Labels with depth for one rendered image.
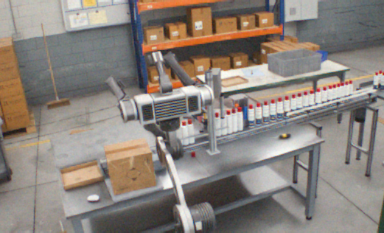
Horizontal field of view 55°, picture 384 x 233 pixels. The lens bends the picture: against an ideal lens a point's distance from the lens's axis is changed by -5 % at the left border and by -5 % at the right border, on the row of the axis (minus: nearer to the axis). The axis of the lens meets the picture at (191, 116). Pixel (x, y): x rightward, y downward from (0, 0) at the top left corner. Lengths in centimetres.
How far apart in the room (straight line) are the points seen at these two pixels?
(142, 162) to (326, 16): 721
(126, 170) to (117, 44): 500
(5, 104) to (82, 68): 193
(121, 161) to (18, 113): 373
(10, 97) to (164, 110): 397
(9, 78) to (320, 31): 651
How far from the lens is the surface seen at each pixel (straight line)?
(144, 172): 268
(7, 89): 605
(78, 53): 740
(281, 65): 494
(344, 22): 960
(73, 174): 312
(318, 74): 512
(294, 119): 362
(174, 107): 241
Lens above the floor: 234
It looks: 23 degrees down
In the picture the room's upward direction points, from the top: 5 degrees counter-clockwise
